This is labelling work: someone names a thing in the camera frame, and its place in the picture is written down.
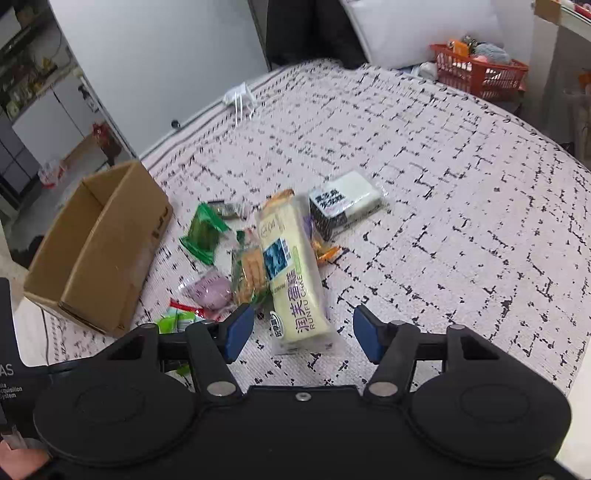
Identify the red bottle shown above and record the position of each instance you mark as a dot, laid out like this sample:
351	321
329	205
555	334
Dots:
107	141

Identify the orange plastic basket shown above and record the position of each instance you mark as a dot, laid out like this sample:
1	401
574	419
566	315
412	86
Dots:
480	78

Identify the cluttered shelf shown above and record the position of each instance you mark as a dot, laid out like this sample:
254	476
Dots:
27	64

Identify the black coat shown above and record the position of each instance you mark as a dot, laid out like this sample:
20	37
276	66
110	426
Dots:
309	32

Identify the small dark silver packet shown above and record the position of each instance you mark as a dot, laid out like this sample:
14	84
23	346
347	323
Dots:
226	210

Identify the grey cabinet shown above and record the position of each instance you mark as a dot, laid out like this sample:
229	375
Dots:
16	161

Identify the black and white rice packet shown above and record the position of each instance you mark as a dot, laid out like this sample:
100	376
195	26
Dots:
351	194

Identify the white table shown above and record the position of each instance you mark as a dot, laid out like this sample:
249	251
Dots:
554	69

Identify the white cabinet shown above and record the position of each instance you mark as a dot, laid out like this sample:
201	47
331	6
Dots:
60	110

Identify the purple bun packet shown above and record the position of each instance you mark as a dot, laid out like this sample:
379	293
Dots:
212	290

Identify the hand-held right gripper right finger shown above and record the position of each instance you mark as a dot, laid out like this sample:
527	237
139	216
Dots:
367	336

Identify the white padded storage bag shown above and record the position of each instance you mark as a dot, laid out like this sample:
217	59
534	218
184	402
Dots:
415	27

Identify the person's left hand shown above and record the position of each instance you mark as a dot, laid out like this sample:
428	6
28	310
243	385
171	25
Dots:
18	464

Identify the red and green snack packet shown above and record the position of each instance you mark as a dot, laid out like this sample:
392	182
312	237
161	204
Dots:
178	318

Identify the long cream cake packet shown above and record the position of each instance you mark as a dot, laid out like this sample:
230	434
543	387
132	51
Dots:
295	295

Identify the clear biscuit packet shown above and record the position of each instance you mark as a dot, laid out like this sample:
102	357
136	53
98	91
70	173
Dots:
249	272

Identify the black checked white blanket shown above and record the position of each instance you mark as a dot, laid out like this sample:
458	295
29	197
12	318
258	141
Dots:
438	194

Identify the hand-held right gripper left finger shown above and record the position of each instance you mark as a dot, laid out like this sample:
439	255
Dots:
240	333

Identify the red and white plastic bag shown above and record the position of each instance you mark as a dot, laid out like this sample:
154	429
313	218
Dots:
51	173

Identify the grey fluffy item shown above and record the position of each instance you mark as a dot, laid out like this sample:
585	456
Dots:
491	53

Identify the orange snack packet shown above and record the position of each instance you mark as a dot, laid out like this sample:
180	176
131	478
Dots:
325	254

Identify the orange bottle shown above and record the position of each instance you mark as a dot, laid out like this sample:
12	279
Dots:
459	47

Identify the brown cardboard box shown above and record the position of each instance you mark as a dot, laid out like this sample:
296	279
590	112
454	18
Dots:
120	258

